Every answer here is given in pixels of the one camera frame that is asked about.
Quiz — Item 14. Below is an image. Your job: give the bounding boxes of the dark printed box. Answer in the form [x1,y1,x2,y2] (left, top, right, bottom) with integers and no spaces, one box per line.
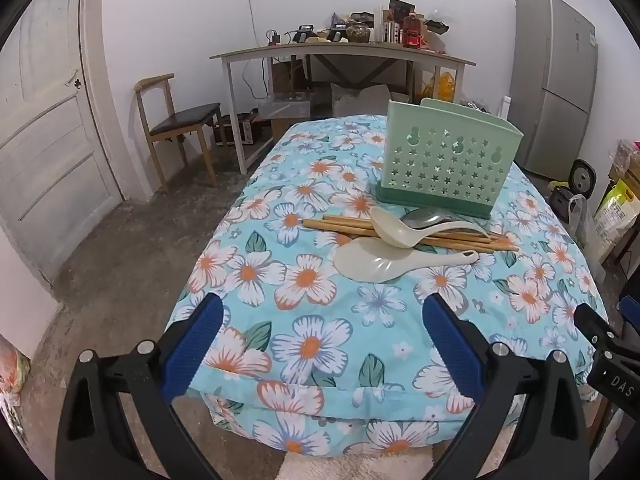
[389,0,416,23]

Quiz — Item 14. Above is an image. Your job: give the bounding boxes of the blue floral blanket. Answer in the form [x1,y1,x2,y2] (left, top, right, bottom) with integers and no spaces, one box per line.
[164,114,610,457]

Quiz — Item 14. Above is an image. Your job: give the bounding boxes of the yellow green rice bag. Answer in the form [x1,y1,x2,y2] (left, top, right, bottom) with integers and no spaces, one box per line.
[594,179,640,256]

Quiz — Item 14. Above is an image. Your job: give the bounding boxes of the grey sack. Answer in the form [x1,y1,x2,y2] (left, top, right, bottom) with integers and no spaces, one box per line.
[331,83,391,118]

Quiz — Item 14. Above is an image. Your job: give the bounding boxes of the silver refrigerator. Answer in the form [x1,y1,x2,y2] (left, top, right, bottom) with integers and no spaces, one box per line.
[509,0,599,181]

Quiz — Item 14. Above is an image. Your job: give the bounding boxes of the flat brown cardboard box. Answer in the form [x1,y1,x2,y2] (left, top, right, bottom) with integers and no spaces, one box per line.
[270,57,306,96]

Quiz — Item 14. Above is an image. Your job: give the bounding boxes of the white panel door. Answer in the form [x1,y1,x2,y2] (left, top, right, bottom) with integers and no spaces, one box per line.
[0,0,123,286]

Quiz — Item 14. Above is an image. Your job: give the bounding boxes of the yellow plastic bag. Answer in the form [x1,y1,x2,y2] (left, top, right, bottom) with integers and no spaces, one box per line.
[432,72,458,101]

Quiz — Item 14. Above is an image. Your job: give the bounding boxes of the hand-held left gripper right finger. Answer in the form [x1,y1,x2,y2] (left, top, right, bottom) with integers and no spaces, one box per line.
[421,292,591,480]

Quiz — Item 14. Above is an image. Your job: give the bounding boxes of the metal spoon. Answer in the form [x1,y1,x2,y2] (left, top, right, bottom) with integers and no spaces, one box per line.
[401,207,463,235]

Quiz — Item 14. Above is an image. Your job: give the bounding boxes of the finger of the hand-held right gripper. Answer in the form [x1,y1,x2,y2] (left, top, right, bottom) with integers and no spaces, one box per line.
[619,294,640,333]
[573,303,621,356]

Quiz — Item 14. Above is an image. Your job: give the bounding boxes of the clear plastic storage box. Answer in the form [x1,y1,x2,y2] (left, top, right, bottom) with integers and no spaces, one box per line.
[257,97,313,121]

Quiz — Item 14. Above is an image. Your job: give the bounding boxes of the wooden chair with dark seat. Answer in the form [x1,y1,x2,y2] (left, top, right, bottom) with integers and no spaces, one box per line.
[134,73,224,193]

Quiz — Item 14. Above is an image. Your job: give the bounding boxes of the red oil bottle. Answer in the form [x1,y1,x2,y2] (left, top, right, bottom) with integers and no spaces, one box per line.
[402,10,422,48]

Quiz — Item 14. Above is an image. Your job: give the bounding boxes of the beige rice paddle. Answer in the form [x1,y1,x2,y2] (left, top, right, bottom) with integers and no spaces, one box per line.
[332,237,481,283]

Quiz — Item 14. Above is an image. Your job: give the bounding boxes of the wooden table with white legs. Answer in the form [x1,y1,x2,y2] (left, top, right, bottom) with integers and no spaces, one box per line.
[209,40,477,176]

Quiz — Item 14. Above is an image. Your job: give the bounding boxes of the white soup spoon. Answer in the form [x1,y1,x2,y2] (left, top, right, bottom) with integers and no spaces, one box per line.
[369,206,491,249]

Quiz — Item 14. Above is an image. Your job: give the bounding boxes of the colourful printed bag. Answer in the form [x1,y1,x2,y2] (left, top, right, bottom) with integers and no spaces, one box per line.
[0,335,31,441]

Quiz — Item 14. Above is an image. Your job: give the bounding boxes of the black rice cooker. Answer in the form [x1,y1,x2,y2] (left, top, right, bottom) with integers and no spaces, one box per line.
[550,159,595,221]

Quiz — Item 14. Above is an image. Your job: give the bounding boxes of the small dark countertop oven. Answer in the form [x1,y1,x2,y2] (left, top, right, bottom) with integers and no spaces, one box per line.
[214,112,261,147]

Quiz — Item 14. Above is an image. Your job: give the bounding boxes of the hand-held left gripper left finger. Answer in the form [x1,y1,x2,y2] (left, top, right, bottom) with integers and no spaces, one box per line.
[56,291,224,480]

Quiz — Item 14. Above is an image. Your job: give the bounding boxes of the green perforated utensil holder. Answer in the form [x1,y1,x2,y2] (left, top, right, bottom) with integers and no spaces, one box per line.
[376,98,524,220]

